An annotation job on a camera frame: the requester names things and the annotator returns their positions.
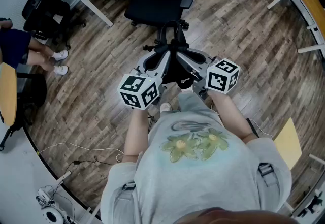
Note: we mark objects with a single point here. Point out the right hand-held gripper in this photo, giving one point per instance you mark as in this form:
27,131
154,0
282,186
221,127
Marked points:
221,77

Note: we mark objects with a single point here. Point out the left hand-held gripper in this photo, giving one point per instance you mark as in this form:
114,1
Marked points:
139,90

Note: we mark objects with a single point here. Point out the person's right forearm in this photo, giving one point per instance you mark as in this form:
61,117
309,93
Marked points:
229,113

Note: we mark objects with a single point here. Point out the person's left forearm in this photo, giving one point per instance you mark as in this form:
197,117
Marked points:
135,131

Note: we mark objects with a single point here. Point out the black mesh office chair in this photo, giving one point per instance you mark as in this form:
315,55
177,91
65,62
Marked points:
47,12

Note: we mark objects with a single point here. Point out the person's grey trousers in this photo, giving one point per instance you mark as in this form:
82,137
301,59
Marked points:
193,102

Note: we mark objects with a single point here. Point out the person's white shoe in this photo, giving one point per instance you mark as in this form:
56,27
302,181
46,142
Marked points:
61,69
61,55
165,107

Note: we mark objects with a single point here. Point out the person's grey flower-print t-shirt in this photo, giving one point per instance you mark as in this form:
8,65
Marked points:
193,174

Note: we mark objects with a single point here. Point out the black stool with wheeled base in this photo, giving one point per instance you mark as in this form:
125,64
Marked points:
31,91

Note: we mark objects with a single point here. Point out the white-framed wooden-top desk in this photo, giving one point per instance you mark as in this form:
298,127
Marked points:
308,2

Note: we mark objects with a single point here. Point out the pale yellow board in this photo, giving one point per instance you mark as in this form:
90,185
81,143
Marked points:
289,143

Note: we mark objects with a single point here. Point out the round wooden table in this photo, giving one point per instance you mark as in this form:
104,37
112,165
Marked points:
7,93

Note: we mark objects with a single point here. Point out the white round device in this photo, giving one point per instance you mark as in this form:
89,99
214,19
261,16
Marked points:
52,214

